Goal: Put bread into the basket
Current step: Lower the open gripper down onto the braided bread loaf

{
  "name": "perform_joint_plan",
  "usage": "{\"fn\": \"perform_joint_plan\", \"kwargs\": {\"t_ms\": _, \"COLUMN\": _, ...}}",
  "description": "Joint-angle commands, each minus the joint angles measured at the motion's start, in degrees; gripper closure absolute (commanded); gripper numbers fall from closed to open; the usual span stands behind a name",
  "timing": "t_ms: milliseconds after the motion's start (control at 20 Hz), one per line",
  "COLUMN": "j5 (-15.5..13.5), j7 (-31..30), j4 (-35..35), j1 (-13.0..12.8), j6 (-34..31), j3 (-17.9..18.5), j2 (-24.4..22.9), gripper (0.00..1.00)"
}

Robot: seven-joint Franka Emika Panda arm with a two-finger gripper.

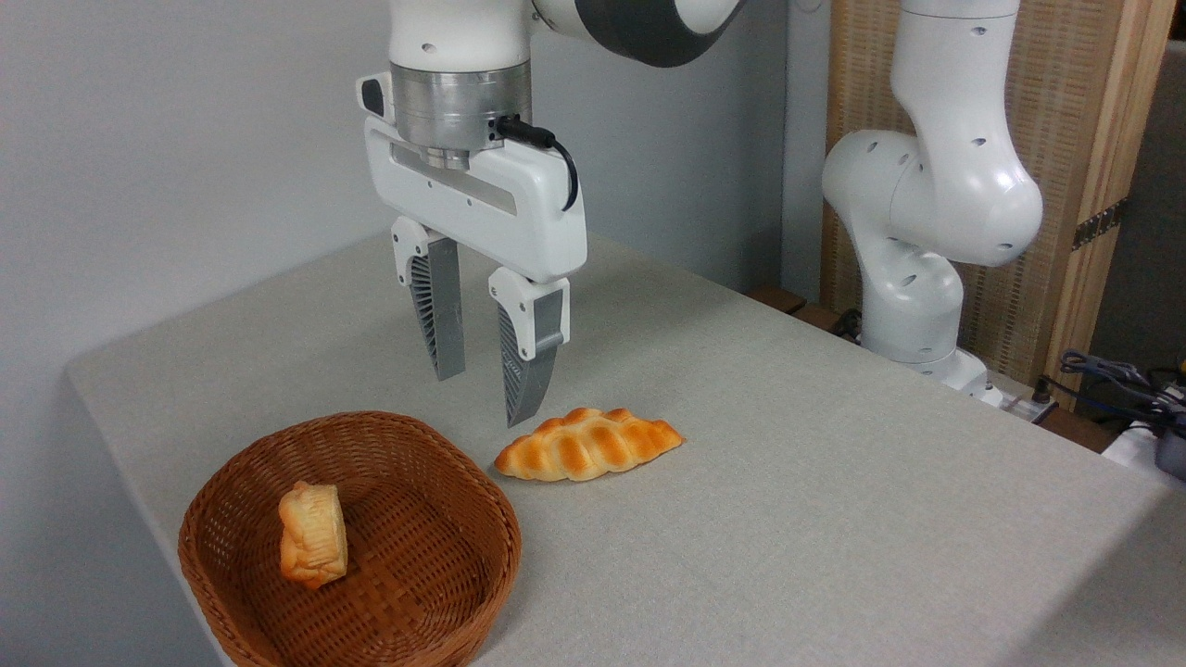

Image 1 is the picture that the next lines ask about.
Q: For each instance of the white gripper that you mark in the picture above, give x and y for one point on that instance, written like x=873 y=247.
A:
x=482 y=199

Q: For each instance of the long braided bread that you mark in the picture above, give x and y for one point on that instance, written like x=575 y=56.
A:
x=584 y=446

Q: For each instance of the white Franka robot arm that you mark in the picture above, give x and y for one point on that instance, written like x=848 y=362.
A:
x=936 y=185

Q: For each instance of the brown wicker basket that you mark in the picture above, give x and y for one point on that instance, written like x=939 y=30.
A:
x=422 y=565

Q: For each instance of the small square bread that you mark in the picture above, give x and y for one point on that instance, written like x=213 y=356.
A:
x=313 y=537

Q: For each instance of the grey tablecloth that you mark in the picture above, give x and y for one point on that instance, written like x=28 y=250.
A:
x=788 y=519

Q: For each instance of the wooden woven screen panel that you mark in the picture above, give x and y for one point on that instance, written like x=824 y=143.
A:
x=1066 y=111

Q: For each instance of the white box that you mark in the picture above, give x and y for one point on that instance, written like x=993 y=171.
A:
x=1135 y=449

